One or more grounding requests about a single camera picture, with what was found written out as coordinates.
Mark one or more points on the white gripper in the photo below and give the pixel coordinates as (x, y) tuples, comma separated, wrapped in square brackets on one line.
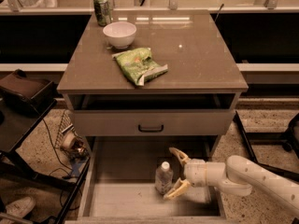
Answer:
[(195, 170)]

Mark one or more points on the clear plastic water bottle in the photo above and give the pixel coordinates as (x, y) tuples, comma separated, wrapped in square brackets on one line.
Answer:
[(163, 178)]

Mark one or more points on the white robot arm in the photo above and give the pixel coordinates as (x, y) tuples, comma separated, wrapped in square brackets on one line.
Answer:
[(236, 176)]

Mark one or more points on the open grey bottom drawer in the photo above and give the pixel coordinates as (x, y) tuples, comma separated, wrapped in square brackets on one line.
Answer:
[(119, 186)]

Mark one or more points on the grey drawer cabinet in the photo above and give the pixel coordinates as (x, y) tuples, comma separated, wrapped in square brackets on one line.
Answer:
[(182, 83)]

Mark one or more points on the black chair base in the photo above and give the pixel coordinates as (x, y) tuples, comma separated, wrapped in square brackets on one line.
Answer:
[(289, 140)]

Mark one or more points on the green chip bag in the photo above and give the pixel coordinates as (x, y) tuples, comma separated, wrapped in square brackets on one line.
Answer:
[(138, 66)]

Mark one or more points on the white tape roll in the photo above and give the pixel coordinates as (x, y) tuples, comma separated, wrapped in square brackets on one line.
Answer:
[(68, 141)]

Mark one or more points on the white ceramic bowl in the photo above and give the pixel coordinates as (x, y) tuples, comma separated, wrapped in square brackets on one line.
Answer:
[(120, 34)]

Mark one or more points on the white shoe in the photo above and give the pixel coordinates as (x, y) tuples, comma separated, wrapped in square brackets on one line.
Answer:
[(21, 207)]

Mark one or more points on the black side cart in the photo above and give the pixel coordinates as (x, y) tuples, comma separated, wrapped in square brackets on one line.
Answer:
[(14, 129)]

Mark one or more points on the dark brown box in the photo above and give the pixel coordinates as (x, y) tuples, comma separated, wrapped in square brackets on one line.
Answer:
[(26, 95)]

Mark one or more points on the green soda can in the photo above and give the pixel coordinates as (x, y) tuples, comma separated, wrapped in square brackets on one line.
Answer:
[(102, 12)]

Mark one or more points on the closed drawer with black handle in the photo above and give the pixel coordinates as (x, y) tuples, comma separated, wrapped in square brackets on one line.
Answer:
[(96, 123)]

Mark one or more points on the wire mesh basket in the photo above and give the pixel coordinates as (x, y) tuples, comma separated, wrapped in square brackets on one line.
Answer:
[(79, 149)]

